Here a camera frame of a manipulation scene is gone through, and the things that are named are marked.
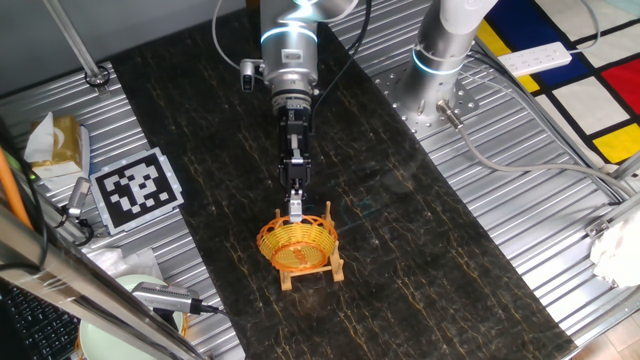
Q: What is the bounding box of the thin wrist camera cable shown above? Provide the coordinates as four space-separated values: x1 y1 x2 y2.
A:
211 0 244 72

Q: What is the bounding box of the black camera clamp mount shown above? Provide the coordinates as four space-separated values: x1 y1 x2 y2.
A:
52 204 96 247

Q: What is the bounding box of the colourful block pattern rug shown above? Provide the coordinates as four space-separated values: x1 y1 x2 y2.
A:
474 0 640 166

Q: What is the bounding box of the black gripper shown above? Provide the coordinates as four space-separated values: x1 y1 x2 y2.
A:
277 102 315 224

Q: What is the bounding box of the grey power strip cable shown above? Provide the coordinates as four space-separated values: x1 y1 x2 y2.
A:
568 0 601 54

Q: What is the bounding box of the black white marker board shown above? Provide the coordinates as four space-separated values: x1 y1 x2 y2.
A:
88 146 185 236

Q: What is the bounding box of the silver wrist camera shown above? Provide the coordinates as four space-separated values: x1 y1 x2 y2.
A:
238 58 266 94

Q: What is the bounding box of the black keyboard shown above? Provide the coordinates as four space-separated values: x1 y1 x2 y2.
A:
0 282 81 360

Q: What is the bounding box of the orange woven oval basket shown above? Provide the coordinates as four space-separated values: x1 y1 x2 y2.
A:
255 214 339 274

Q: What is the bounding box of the white crumpled plastic bag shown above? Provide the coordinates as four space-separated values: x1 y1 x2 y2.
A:
82 247 166 281

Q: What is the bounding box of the black marble pattern mat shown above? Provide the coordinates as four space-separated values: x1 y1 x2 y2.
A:
109 0 579 360

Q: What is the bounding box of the white power strip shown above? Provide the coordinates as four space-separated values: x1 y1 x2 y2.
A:
497 41 574 79

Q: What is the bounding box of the yellow tissue box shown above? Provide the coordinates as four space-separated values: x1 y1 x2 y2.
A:
23 110 91 181

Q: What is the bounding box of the black camera cable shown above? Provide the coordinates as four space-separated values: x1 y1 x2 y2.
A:
192 301 231 319

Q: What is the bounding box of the small silver camera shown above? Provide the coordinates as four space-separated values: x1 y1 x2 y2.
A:
66 176 94 219

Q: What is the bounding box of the silver camera on stand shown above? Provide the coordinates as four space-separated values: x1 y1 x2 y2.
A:
131 281 201 316

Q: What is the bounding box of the grey conduit cable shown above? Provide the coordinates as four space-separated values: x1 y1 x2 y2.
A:
435 98 639 197

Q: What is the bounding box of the pale green plate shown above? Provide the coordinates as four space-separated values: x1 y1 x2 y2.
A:
78 273 185 360

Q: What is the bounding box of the black hanging cable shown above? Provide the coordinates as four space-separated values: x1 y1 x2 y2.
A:
0 117 49 274

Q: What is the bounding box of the white crumpled cloth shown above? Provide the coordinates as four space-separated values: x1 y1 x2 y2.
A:
588 209 640 289

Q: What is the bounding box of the metal pole with clamp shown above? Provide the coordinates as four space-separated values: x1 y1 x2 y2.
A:
42 0 111 97

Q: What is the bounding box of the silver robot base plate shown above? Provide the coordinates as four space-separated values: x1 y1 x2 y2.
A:
372 64 480 141

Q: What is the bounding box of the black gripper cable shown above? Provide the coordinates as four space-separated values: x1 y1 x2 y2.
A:
309 0 374 132

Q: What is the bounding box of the aluminium frame profile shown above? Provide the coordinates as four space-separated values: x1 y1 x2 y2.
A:
584 149 640 239

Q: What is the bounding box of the orange tube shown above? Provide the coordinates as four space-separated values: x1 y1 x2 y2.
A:
0 147 34 231

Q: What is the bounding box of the shiny metal bar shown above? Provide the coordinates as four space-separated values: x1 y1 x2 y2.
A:
0 204 211 360

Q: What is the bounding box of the wooden dish rack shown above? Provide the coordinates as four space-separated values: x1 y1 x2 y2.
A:
273 200 346 292

